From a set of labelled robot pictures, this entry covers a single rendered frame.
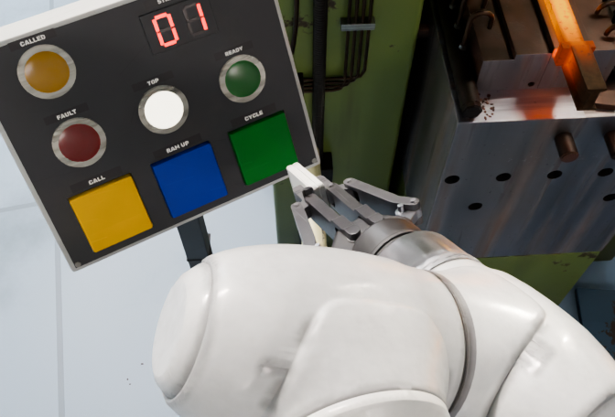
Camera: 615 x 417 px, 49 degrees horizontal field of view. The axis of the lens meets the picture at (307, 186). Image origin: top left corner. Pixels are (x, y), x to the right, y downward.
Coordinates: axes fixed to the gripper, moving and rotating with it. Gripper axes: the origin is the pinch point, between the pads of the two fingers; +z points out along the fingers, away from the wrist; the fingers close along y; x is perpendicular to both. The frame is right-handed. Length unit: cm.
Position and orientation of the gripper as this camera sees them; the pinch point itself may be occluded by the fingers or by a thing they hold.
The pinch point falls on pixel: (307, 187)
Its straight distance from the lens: 73.5
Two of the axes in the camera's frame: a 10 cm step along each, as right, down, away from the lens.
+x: -2.4, -8.4, -4.8
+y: 8.8, -4.0, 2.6
